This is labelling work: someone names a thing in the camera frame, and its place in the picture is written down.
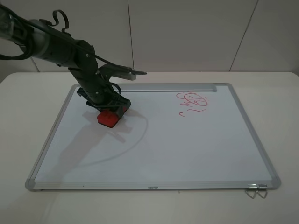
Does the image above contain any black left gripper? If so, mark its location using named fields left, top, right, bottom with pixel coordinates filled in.
left=77, top=84, right=131, bottom=117

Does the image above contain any red whiteboard eraser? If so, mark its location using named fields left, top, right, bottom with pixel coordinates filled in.
left=97, top=110, right=121, bottom=128

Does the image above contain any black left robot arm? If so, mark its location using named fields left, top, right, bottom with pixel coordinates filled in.
left=0, top=5, right=132, bottom=118

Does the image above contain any white aluminium-framed whiteboard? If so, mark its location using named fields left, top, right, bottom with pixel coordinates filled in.
left=25, top=83, right=281, bottom=191

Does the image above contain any grey aluminium pen tray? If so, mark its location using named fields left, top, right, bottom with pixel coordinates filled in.
left=119, top=83, right=217, bottom=92

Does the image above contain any left metal hanging clip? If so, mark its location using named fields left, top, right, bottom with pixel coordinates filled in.
left=245, top=184, right=258, bottom=199

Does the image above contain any metal hanging clip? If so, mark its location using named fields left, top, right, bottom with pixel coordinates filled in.
left=245, top=184, right=258, bottom=199
left=256, top=184, right=268, bottom=199

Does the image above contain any right metal hanging clip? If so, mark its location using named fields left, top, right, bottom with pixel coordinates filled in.
left=256, top=184, right=268, bottom=199

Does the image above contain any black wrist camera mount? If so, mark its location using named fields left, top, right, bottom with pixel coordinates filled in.
left=99, top=64, right=147, bottom=81

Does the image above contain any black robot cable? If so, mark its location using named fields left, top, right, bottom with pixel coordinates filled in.
left=0, top=4, right=148, bottom=77

